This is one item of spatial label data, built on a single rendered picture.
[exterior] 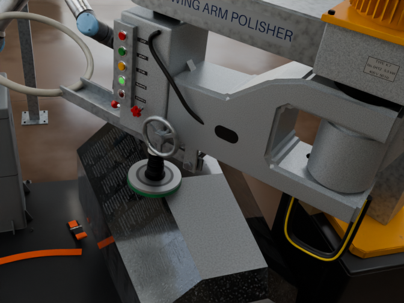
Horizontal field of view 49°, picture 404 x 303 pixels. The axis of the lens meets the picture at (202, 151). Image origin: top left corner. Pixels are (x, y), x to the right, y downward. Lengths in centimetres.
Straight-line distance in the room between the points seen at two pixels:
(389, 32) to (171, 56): 63
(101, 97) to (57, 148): 166
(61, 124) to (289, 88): 279
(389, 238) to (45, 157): 239
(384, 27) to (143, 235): 115
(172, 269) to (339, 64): 91
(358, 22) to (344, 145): 32
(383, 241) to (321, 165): 81
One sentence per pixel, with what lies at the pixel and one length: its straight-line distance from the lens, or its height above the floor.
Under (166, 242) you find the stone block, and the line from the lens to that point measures 166.
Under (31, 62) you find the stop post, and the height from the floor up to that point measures 51.
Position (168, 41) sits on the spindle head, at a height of 154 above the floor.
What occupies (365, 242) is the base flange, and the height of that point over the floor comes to 78.
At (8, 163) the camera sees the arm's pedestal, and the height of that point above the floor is 51.
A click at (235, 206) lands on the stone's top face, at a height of 87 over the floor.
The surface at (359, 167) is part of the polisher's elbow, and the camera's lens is 124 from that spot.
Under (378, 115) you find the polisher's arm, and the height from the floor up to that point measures 156.
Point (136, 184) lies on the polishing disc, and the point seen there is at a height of 92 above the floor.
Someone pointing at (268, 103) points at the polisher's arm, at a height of 147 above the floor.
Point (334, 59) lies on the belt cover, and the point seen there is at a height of 166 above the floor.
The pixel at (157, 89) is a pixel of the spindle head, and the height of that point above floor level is 137.
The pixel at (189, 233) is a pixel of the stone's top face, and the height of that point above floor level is 87.
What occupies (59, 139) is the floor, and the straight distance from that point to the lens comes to 359.
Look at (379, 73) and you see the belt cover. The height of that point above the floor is 167.
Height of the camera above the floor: 205
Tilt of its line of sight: 36 degrees down
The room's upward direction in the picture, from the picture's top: 9 degrees clockwise
